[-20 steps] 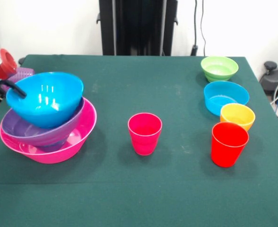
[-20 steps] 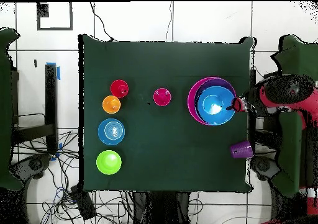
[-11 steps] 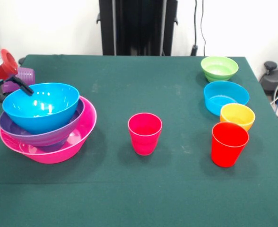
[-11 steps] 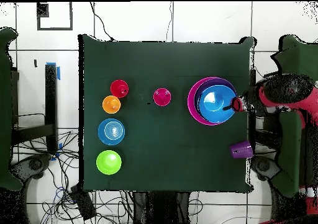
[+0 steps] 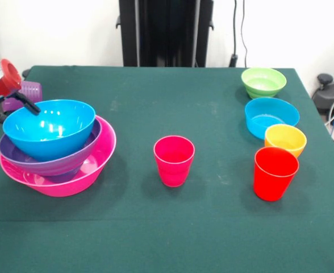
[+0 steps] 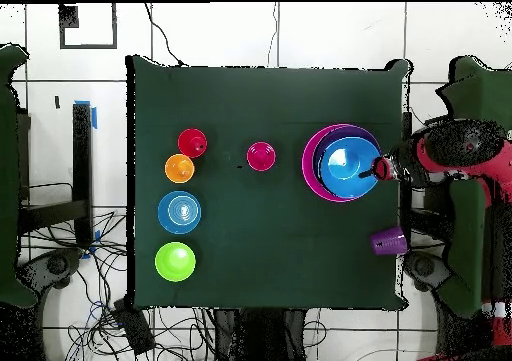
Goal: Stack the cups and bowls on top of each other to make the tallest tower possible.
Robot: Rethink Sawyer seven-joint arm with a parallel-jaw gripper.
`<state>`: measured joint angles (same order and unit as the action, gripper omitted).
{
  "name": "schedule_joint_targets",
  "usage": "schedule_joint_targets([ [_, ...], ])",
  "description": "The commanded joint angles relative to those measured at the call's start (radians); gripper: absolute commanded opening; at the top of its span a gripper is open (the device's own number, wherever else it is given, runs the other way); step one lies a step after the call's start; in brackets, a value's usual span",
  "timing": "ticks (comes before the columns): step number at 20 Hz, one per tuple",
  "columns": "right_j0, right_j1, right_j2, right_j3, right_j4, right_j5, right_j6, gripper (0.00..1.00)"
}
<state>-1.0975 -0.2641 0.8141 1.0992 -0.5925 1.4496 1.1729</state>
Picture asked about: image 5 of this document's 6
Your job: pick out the purple plastic bowl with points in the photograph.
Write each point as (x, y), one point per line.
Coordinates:
(19, 162)

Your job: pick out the purple plastic cup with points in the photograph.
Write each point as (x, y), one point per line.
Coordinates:
(32, 91)

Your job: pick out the large light blue plastic bowl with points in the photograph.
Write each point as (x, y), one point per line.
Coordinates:
(70, 139)

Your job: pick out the magenta plastic cup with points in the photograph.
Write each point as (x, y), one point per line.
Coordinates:
(174, 167)

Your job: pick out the green plastic bowl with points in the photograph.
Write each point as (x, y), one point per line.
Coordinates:
(263, 82)

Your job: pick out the orange plastic cup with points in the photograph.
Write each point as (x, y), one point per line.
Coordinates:
(286, 139)

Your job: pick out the red plastic cup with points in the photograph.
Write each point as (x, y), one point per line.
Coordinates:
(272, 182)

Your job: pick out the dark green tablecloth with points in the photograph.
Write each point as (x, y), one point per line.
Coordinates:
(212, 241)

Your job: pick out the large pink plastic bowl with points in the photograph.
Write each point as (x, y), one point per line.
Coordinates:
(70, 187)

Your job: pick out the shallow light blue plastic bowl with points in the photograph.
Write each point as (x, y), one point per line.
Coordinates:
(258, 119)

